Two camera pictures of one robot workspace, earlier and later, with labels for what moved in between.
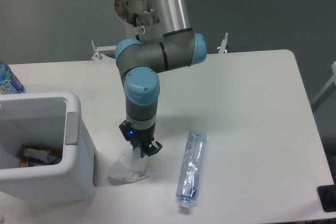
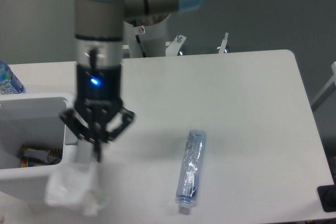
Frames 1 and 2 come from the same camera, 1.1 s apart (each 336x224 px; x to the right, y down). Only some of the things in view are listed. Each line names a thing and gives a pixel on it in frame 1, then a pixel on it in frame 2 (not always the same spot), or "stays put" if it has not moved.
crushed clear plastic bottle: x=190 y=168 stays put
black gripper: x=140 y=138 → x=98 y=96
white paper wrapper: x=129 y=168 → x=74 y=186
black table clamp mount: x=327 y=195 stays put
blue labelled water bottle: x=9 y=84 stays put
